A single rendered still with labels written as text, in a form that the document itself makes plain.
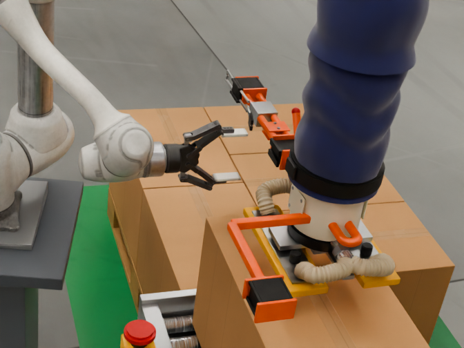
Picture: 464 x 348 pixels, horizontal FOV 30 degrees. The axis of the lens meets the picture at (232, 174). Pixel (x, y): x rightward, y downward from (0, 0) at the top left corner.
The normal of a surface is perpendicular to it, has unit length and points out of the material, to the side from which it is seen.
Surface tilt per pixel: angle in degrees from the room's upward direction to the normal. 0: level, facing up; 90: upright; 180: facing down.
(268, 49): 0
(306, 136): 78
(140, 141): 56
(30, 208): 5
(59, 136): 90
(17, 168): 84
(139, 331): 0
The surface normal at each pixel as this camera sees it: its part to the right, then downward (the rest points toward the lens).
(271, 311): 0.30, 0.55
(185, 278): 0.12, -0.83
